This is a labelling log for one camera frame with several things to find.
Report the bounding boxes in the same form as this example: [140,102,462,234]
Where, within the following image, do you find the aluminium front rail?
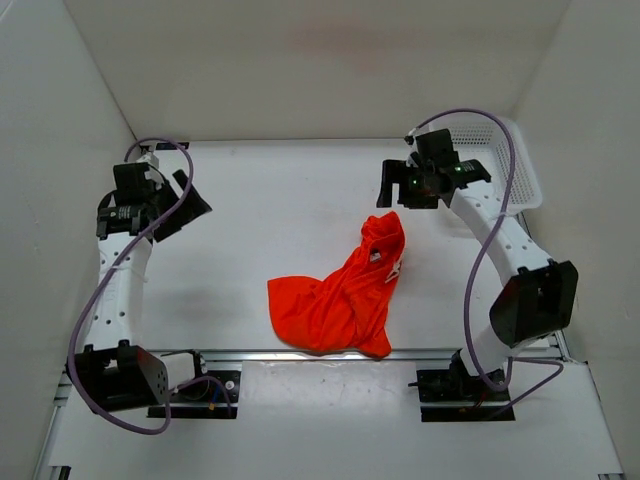
[201,346,561,362]

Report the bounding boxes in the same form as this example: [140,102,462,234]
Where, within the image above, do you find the white plastic basket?
[445,113,543,215]

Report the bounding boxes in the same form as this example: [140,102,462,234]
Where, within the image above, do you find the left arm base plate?
[171,370,241,420]

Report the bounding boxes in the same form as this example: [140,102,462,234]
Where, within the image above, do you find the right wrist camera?
[404,129,459,168]

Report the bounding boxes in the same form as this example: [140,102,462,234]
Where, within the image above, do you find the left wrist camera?
[113,159,163,206]

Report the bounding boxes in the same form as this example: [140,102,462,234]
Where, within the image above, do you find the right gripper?
[376,159,439,210]

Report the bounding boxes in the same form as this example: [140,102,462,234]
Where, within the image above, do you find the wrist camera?
[113,159,163,206]
[404,129,459,168]

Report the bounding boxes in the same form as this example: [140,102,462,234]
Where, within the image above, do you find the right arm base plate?
[407,369,516,423]

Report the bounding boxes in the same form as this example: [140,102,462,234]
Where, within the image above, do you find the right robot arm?
[377,160,578,400]

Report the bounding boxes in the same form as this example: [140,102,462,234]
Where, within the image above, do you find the orange shorts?
[267,211,406,359]

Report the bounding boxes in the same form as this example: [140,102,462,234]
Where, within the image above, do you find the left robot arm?
[75,163,211,412]

